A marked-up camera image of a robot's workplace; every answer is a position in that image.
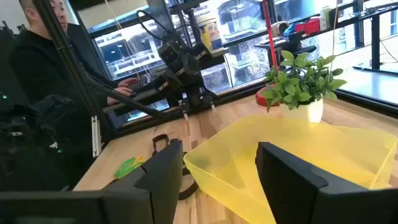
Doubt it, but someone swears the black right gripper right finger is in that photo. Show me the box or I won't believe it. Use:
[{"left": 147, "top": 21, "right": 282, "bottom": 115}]
[{"left": 255, "top": 141, "right": 398, "bottom": 224}]

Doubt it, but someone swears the yellow translucent plastic bin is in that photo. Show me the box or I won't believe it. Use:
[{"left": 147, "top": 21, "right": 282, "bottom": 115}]
[{"left": 183, "top": 114, "right": 398, "bottom": 224}]

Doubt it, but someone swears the red desk lamp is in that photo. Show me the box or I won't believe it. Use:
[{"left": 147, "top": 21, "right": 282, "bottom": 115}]
[{"left": 255, "top": 0, "right": 280, "bottom": 107}]

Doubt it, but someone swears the green white bottle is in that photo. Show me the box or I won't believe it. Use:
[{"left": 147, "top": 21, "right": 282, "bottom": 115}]
[{"left": 320, "top": 6, "right": 332, "bottom": 31}]

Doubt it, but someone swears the beige tape roll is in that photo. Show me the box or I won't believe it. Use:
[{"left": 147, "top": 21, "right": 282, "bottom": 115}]
[{"left": 271, "top": 21, "right": 290, "bottom": 37}]

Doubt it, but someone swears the white plastic bracket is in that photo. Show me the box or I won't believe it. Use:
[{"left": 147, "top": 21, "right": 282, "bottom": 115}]
[{"left": 91, "top": 115, "right": 102, "bottom": 158}]

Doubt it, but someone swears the person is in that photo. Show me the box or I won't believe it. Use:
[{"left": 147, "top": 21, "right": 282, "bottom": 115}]
[{"left": 7, "top": 0, "right": 139, "bottom": 108}]

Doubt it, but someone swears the red box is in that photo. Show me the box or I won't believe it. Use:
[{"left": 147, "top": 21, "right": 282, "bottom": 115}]
[{"left": 294, "top": 17, "right": 321, "bottom": 35}]

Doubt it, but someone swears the yellow wipes canister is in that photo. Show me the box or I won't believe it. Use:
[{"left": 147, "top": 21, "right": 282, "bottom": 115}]
[{"left": 196, "top": 14, "right": 224, "bottom": 50}]

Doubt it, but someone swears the person's hand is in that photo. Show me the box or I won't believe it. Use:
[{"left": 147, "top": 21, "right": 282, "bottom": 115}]
[
  {"left": 117, "top": 77, "right": 139, "bottom": 88},
  {"left": 107, "top": 86, "right": 134, "bottom": 106}
]

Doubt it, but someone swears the black equipment pile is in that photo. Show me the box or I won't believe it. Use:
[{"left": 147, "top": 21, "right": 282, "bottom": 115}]
[{"left": 0, "top": 93, "right": 78, "bottom": 191}]

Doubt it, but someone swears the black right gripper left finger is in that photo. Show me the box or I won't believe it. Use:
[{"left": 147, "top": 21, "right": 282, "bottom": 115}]
[{"left": 0, "top": 139, "right": 185, "bottom": 224}]

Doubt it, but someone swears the green potted plant white pot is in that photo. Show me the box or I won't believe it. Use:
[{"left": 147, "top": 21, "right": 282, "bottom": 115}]
[{"left": 260, "top": 49, "right": 348, "bottom": 124}]

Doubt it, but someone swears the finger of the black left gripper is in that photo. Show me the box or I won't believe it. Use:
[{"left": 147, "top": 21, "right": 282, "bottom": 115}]
[
  {"left": 182, "top": 93, "right": 190, "bottom": 122},
  {"left": 207, "top": 95, "right": 223, "bottom": 124}
]

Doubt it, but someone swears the black rubber band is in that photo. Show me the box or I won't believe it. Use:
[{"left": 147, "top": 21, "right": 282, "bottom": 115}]
[
  {"left": 151, "top": 134, "right": 171, "bottom": 156},
  {"left": 178, "top": 151, "right": 199, "bottom": 201}
]

